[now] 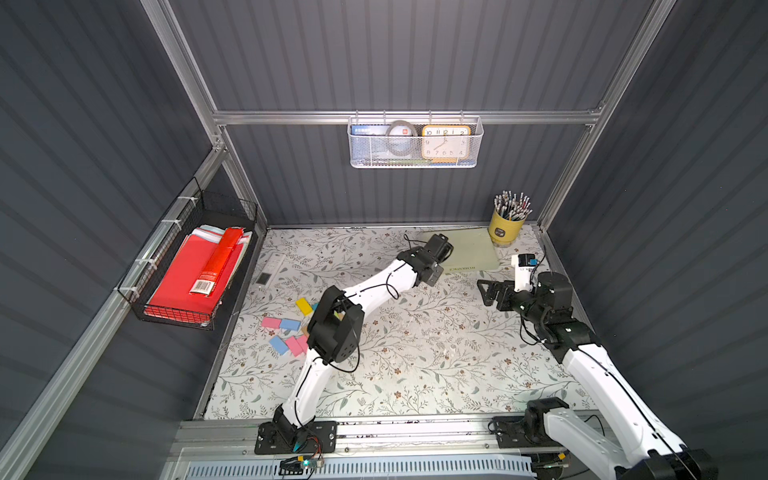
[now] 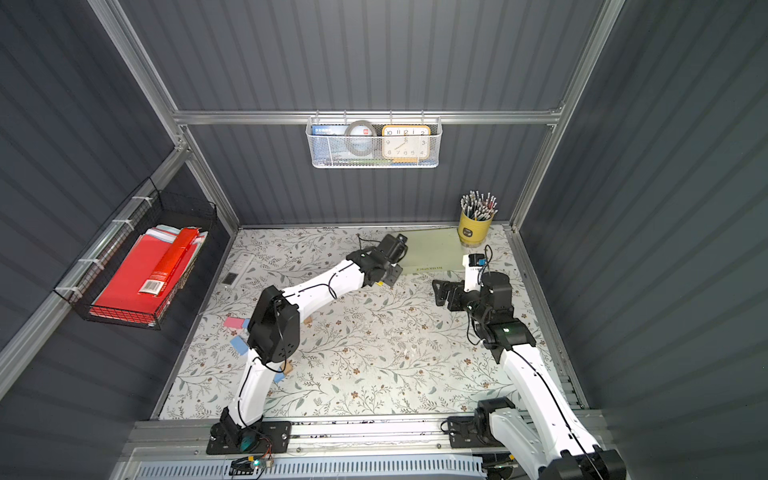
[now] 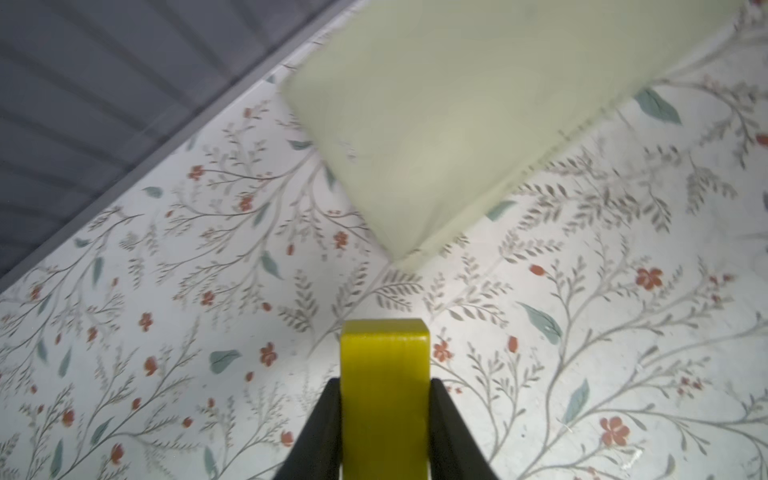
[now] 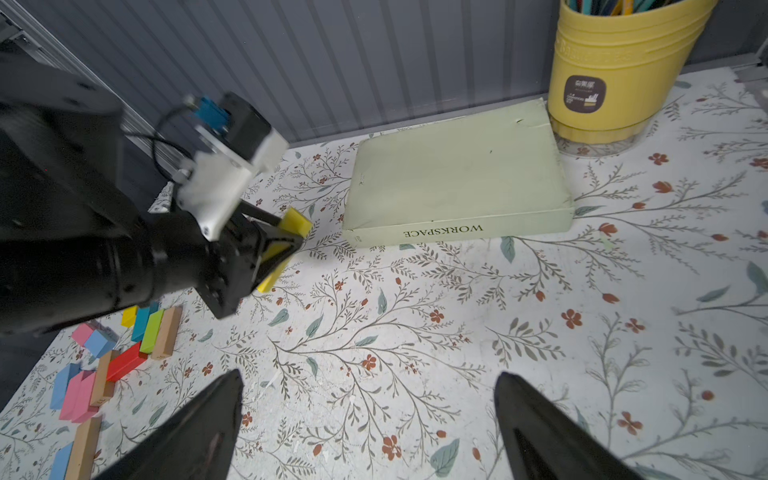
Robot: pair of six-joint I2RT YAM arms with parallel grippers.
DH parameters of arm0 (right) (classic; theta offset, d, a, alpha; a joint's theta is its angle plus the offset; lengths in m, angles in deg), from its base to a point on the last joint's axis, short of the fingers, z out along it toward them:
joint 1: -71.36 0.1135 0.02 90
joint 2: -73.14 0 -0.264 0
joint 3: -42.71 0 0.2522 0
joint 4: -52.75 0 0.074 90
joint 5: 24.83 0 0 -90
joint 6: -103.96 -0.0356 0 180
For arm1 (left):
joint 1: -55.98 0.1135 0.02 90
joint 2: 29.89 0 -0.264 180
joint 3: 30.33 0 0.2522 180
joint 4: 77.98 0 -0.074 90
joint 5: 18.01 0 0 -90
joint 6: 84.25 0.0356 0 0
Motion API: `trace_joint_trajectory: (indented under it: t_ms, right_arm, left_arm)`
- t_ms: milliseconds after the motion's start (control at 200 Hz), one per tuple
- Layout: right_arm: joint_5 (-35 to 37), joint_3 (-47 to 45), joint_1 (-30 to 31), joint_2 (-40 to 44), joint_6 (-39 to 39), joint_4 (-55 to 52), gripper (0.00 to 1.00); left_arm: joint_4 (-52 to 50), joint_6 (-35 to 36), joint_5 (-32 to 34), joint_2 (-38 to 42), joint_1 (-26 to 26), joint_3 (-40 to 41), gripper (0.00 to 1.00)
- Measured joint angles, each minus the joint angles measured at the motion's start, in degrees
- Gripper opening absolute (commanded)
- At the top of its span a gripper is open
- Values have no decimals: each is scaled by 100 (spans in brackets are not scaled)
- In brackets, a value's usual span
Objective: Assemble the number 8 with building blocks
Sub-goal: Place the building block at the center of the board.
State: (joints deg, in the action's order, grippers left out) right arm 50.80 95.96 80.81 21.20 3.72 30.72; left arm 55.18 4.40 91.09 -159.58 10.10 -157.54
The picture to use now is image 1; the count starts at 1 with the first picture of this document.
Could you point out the red long box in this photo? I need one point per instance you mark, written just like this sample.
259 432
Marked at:
219 261

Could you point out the pink block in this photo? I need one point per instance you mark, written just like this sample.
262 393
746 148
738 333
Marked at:
303 343
294 347
271 323

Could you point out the yellow square clock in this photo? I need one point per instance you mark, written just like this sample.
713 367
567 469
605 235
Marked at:
446 143

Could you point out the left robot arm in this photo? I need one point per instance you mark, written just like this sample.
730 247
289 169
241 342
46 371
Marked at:
335 328

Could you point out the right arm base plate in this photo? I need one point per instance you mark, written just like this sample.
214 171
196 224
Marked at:
515 431

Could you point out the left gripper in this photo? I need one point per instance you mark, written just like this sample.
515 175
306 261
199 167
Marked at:
437 249

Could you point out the yellow block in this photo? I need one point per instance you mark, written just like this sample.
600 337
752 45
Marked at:
304 306

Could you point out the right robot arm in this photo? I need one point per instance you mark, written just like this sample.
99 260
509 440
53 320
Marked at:
642 446

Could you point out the white wire wall basket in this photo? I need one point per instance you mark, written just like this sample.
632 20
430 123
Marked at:
367 150

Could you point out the red folder stack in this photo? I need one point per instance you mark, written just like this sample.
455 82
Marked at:
172 301

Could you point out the green circuit board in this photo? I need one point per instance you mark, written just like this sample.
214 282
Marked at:
300 466

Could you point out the yellow pen cup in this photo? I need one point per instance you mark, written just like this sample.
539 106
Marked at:
510 211

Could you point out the grey tape roll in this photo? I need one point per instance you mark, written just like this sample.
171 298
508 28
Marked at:
399 139

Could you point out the white remote control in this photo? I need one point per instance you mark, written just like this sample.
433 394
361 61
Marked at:
270 271

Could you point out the light blue block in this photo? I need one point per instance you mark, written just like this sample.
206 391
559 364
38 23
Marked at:
279 345
290 325

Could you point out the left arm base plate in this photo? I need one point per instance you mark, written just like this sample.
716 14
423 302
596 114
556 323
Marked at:
318 436

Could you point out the pale green workspace book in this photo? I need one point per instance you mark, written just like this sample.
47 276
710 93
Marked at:
473 250

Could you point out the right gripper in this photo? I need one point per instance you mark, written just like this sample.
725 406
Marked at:
501 294

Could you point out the black wire side basket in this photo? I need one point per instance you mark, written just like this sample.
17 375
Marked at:
199 207

